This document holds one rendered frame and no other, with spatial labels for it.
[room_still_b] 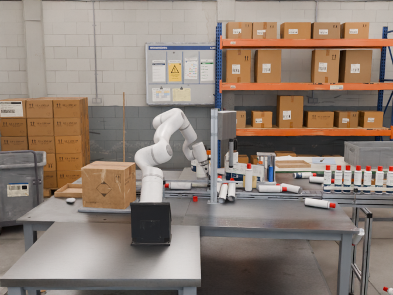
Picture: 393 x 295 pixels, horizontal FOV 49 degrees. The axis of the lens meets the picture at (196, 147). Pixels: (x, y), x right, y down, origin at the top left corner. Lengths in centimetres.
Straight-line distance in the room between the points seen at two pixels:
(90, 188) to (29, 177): 207
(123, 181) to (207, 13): 504
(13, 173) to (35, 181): 24
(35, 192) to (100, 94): 306
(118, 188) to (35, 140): 362
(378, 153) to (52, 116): 419
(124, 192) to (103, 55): 495
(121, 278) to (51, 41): 620
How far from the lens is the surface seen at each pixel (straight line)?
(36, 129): 639
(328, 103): 782
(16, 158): 571
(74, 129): 628
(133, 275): 207
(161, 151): 249
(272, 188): 320
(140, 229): 236
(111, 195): 294
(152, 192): 237
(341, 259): 282
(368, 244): 333
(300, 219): 284
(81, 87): 772
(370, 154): 465
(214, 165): 305
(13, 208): 510
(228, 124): 303
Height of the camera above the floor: 173
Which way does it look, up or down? 9 degrees down
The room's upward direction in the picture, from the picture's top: straight up
